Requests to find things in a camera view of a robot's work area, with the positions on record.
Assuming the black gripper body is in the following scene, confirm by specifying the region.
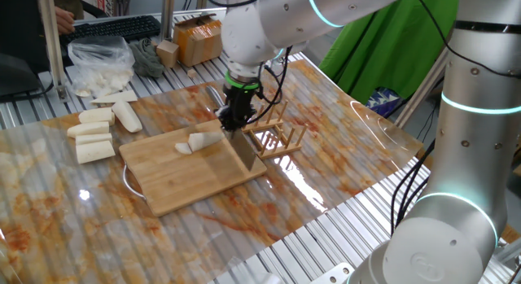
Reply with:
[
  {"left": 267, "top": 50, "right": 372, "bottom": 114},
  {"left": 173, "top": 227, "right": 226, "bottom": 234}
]
[{"left": 224, "top": 86, "right": 258, "bottom": 116}]

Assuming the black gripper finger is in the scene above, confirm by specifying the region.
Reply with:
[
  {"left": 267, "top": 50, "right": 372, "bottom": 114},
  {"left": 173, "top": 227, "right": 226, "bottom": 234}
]
[
  {"left": 215, "top": 106, "right": 236, "bottom": 131},
  {"left": 234, "top": 109, "right": 252, "bottom": 130}
]

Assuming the steel cleaver knife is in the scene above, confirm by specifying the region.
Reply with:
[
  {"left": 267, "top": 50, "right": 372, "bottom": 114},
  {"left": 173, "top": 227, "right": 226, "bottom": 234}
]
[{"left": 205, "top": 85, "right": 258, "bottom": 173}]

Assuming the long tapered white radish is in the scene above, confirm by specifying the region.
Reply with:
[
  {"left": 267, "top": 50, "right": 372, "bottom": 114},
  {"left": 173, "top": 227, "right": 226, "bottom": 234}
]
[{"left": 187, "top": 130, "right": 225, "bottom": 153}]

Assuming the rounded white radish piece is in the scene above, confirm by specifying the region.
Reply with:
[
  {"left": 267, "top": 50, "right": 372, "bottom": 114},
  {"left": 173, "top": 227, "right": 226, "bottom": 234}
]
[{"left": 111, "top": 100, "right": 143, "bottom": 133}]

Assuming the flat white radish wedge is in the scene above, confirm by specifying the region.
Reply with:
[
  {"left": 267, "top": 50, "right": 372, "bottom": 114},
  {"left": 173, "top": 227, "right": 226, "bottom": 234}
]
[{"left": 90, "top": 90, "right": 138, "bottom": 105}]

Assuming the white radish chunk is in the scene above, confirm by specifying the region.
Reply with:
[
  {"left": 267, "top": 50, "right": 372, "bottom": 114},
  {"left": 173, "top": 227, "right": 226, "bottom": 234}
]
[
  {"left": 75, "top": 133, "right": 113, "bottom": 146},
  {"left": 78, "top": 107, "right": 116, "bottom": 126},
  {"left": 75, "top": 140, "right": 116, "bottom": 165},
  {"left": 67, "top": 120, "right": 110, "bottom": 139}
]

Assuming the clear bag of radish pieces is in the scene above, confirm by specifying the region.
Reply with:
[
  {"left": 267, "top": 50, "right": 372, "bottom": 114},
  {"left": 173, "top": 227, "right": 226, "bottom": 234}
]
[{"left": 67, "top": 34, "right": 136, "bottom": 98}]

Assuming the bare person hand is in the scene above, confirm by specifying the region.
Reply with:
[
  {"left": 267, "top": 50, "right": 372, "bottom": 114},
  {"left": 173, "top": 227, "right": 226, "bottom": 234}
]
[{"left": 55, "top": 6, "right": 77, "bottom": 36}]

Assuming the wooden peg rack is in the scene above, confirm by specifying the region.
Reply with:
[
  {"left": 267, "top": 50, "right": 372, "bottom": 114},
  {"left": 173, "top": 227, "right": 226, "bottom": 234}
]
[{"left": 242, "top": 99, "right": 309, "bottom": 161}]

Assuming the brown cardboard box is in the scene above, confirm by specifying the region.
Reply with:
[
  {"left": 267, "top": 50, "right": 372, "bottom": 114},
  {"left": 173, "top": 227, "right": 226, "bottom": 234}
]
[{"left": 173, "top": 13, "right": 224, "bottom": 68}]

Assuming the wooden cutting board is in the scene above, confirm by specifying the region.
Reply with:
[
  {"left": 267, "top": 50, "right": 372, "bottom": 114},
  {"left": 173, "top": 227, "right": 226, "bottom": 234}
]
[{"left": 118, "top": 116, "right": 268, "bottom": 218}]

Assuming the wooden block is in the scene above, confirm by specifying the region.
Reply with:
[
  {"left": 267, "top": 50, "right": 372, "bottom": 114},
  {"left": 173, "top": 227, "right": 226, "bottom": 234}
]
[{"left": 155, "top": 39, "right": 180, "bottom": 69}]

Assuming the grey green cloth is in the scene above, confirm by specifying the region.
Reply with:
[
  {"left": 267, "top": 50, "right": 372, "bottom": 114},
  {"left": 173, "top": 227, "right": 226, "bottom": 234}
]
[{"left": 129, "top": 37, "right": 165, "bottom": 79}]

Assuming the marble pattern plastic sheet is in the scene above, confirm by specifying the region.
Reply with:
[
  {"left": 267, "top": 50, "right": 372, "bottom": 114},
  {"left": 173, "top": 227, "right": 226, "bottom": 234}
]
[{"left": 0, "top": 58, "right": 424, "bottom": 284}]

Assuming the blue white patterned item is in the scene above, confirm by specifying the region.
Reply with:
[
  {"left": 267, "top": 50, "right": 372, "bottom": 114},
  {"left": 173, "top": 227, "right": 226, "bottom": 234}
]
[{"left": 366, "top": 87, "right": 402, "bottom": 118}]

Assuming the black keyboard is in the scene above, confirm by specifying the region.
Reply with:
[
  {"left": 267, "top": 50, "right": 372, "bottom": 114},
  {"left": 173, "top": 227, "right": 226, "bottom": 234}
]
[{"left": 59, "top": 14, "right": 162, "bottom": 47}]

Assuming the green fabric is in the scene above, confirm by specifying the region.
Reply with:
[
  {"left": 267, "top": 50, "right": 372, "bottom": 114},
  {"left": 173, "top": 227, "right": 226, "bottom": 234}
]
[{"left": 319, "top": 0, "right": 460, "bottom": 106}]

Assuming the aluminium frame post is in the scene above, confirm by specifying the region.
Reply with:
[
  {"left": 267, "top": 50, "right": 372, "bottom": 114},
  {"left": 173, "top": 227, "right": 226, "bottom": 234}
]
[
  {"left": 394, "top": 47, "right": 451, "bottom": 129},
  {"left": 36, "top": 0, "right": 69, "bottom": 103},
  {"left": 160, "top": 0, "right": 176, "bottom": 41}
]

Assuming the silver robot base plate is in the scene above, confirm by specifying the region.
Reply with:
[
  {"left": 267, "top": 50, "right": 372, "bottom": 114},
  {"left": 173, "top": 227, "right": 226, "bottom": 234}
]
[{"left": 311, "top": 262, "right": 355, "bottom": 284}]

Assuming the black cable bundle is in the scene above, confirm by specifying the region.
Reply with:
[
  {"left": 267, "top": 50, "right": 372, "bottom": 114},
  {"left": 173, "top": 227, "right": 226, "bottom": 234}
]
[{"left": 389, "top": 139, "right": 436, "bottom": 236}]

